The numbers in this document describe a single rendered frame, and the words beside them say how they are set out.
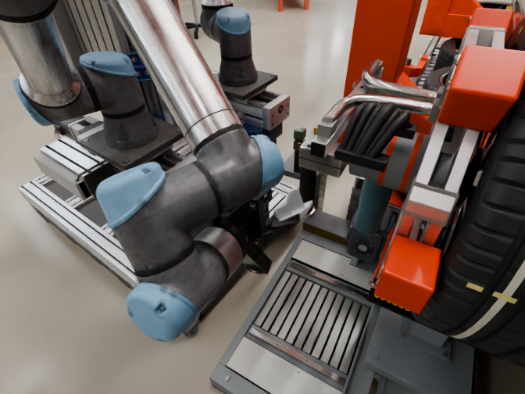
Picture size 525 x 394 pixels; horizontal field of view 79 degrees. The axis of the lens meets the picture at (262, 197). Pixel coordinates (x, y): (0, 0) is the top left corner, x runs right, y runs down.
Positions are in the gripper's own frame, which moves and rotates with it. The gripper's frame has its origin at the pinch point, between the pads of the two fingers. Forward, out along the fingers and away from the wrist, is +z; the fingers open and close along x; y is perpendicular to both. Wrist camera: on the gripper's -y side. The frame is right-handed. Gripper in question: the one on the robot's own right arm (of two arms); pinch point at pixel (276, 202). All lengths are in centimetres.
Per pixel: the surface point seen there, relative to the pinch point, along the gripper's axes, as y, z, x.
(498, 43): 23.7, 19.3, -35.9
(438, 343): -64, 34, -34
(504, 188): 7.6, -6.1, -35.2
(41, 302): -62, 1, 127
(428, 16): 39, 255, -22
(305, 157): 7.4, 6.2, -4.6
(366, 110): 16.1, 6.2, -16.3
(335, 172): 4.4, 6.2, -10.5
